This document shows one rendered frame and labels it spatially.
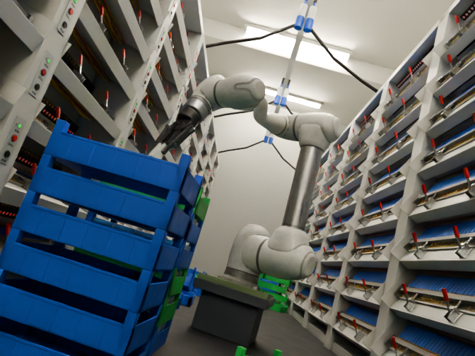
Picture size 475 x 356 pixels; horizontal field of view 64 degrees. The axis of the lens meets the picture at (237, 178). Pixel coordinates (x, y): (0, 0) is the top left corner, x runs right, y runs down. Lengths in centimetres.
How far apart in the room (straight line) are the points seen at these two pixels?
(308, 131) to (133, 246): 114
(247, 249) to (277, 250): 15
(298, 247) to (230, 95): 67
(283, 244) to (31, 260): 102
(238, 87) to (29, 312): 88
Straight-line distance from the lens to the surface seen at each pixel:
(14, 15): 105
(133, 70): 184
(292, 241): 160
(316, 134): 173
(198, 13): 255
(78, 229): 82
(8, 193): 118
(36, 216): 87
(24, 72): 112
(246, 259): 169
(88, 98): 141
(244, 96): 131
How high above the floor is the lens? 30
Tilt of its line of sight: 12 degrees up
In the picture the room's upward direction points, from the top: 17 degrees clockwise
